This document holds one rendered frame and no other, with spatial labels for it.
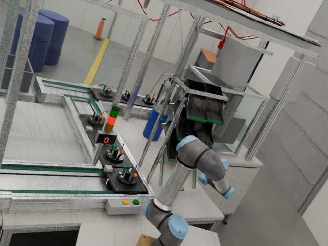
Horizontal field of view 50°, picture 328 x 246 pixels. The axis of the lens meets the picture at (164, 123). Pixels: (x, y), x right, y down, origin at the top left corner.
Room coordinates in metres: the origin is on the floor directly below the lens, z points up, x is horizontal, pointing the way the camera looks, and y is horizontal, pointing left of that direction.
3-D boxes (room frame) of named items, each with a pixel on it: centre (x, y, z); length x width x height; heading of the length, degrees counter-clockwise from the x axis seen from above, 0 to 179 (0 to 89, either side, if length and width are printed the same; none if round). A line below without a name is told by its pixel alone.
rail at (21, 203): (1.69, 0.21, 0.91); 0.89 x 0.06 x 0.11; 126
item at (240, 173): (3.40, -0.50, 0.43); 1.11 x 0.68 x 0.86; 126
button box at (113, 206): (1.75, 0.02, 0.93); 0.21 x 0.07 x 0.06; 126
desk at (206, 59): (9.20, -0.58, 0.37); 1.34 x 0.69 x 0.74; 12
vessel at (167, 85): (2.98, 0.07, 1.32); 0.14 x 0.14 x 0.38
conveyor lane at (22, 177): (1.82, 0.34, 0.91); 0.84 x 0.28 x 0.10; 126
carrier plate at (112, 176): (1.98, 0.08, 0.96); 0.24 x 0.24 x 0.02; 36
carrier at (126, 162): (2.18, 0.23, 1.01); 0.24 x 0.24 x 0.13; 36
